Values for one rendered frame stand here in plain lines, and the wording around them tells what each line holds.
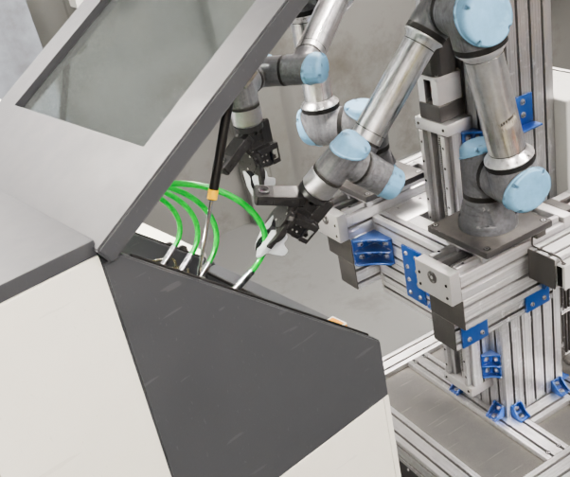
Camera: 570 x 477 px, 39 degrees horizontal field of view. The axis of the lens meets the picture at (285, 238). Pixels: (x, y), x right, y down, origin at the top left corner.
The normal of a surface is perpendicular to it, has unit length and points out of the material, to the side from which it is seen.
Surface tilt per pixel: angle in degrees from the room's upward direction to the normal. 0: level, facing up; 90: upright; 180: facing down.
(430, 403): 0
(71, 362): 90
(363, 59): 90
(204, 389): 90
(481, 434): 0
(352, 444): 90
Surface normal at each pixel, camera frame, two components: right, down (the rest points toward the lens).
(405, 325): -0.18, -0.87
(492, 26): 0.28, 0.27
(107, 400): 0.64, 0.25
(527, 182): 0.37, 0.49
